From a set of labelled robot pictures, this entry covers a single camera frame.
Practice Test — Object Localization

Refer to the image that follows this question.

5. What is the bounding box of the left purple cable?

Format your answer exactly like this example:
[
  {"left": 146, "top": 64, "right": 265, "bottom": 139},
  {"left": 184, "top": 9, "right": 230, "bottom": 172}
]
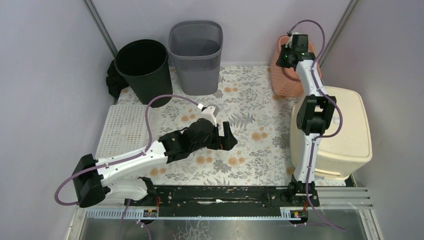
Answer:
[{"left": 54, "top": 94, "right": 203, "bottom": 240}]

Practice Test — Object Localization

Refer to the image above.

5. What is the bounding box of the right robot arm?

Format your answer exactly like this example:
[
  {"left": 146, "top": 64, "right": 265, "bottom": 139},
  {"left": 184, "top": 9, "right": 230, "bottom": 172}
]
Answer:
[{"left": 276, "top": 32, "right": 337, "bottom": 207}]

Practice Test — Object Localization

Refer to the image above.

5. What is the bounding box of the white perforated plastic basket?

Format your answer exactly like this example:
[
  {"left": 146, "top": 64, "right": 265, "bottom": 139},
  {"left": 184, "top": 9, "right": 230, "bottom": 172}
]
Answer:
[{"left": 94, "top": 104, "right": 161, "bottom": 159}]

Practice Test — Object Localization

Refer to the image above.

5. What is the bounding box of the cream plastic laundry basket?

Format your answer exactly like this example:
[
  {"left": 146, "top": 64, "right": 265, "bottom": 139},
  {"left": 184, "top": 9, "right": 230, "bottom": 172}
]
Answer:
[{"left": 290, "top": 86, "right": 373, "bottom": 181}]

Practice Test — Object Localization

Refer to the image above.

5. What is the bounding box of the floral patterned table mat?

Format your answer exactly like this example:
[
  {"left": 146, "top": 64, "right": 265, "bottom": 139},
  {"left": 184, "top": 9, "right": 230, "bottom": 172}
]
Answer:
[{"left": 130, "top": 66, "right": 297, "bottom": 186}]

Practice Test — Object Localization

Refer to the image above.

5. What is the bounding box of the aluminium frame rail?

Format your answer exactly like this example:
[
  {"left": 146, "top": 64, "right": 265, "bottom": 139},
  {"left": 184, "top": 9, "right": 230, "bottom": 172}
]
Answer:
[{"left": 82, "top": 186, "right": 373, "bottom": 222}]

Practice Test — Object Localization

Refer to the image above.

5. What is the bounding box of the black cloth in corner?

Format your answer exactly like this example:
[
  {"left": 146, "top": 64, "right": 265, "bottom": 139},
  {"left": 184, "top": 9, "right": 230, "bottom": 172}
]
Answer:
[{"left": 105, "top": 60, "right": 129, "bottom": 98}]

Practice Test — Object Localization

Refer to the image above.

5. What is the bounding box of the pink perforated plastic basket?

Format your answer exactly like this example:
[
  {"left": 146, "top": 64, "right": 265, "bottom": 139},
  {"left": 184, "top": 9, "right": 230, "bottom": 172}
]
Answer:
[{"left": 270, "top": 32, "right": 323, "bottom": 97}]

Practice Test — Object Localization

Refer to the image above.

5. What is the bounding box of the black round waste bin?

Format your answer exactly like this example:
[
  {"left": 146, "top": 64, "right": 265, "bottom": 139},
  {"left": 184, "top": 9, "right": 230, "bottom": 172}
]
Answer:
[{"left": 114, "top": 39, "right": 173, "bottom": 108}]

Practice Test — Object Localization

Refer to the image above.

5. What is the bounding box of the purple cable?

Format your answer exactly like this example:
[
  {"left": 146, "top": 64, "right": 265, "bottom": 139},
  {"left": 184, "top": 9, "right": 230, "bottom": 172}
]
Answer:
[
  {"left": 54, "top": 94, "right": 203, "bottom": 240},
  {"left": 286, "top": 19, "right": 347, "bottom": 233}
]

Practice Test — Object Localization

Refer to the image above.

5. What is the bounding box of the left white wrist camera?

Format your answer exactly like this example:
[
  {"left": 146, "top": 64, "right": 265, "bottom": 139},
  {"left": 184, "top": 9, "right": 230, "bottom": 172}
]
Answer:
[{"left": 197, "top": 103, "right": 220, "bottom": 127}]

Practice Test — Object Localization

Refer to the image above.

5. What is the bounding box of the grey ribbed waste bin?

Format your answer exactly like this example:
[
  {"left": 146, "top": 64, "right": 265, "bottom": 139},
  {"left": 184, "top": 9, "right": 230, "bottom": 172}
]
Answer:
[{"left": 168, "top": 20, "right": 224, "bottom": 96}]

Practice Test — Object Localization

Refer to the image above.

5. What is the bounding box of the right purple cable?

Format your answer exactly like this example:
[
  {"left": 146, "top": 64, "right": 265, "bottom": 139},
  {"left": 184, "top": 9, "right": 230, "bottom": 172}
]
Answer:
[{"left": 286, "top": 19, "right": 347, "bottom": 233}]

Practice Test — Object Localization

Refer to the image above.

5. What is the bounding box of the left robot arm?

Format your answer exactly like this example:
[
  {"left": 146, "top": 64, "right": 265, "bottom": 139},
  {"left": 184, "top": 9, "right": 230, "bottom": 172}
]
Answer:
[{"left": 72, "top": 118, "right": 238, "bottom": 208}]

